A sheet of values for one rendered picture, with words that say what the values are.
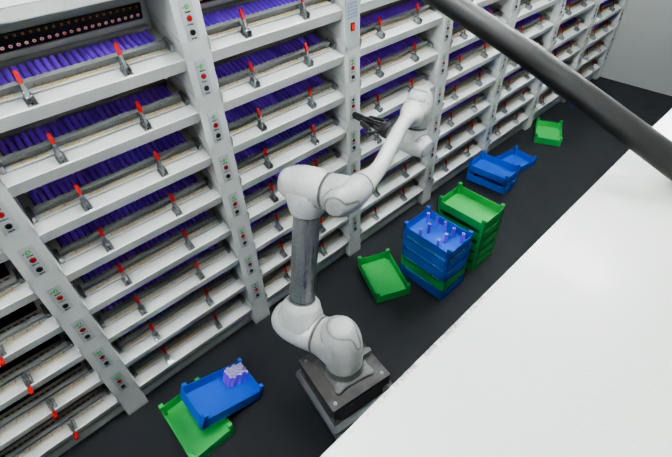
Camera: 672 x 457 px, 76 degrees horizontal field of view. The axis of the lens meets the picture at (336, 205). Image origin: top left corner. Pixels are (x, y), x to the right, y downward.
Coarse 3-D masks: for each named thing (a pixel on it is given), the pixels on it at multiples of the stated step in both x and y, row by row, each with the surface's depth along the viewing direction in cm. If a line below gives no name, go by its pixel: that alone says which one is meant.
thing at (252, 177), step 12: (336, 120) 210; (336, 132) 209; (312, 144) 202; (324, 144) 205; (288, 156) 194; (300, 156) 197; (264, 168) 188; (276, 168) 190; (240, 180) 178; (252, 180) 183
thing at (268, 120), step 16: (304, 80) 197; (320, 80) 199; (336, 80) 198; (272, 96) 186; (288, 96) 188; (304, 96) 191; (320, 96) 194; (336, 96) 197; (240, 112) 177; (256, 112) 178; (272, 112) 183; (288, 112) 185; (304, 112) 187; (320, 112) 194; (240, 128) 175; (256, 128) 176; (272, 128) 178; (288, 128) 186; (240, 144) 170
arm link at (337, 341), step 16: (336, 320) 164; (352, 320) 166; (320, 336) 164; (336, 336) 159; (352, 336) 161; (320, 352) 165; (336, 352) 160; (352, 352) 161; (336, 368) 165; (352, 368) 166
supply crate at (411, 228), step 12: (420, 216) 241; (432, 216) 242; (408, 228) 231; (432, 228) 237; (456, 228) 232; (420, 240) 228; (432, 240) 230; (456, 240) 230; (468, 240) 224; (444, 252) 218; (456, 252) 220
